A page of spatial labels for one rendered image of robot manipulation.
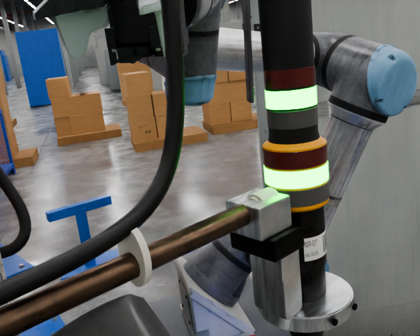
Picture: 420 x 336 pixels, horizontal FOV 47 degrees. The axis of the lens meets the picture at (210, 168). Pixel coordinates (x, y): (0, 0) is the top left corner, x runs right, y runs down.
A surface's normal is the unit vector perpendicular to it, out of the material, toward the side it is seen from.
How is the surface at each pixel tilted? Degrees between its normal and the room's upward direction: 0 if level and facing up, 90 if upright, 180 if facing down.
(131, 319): 35
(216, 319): 90
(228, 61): 125
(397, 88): 98
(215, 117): 90
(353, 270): 90
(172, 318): 0
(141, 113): 90
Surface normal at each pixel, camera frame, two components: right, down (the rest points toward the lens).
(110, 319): 0.40, -0.77
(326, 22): 0.13, 0.25
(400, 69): 0.54, 0.31
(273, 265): -0.74, 0.25
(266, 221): 0.66, 0.12
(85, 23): 0.84, 0.23
